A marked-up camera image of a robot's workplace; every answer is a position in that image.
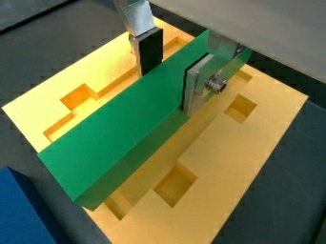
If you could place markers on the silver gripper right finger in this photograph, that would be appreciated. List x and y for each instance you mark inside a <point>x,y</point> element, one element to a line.
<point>209,74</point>

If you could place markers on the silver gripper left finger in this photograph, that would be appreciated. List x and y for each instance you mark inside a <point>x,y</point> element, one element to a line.
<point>145,35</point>

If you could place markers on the green long block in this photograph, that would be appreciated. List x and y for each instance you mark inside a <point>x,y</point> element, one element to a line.
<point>104,150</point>

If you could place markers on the yellow slotted board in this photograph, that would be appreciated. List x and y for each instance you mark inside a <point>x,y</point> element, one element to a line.
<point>178,198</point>

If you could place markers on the blue long block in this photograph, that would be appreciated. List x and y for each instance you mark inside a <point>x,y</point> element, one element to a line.
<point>27,222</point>

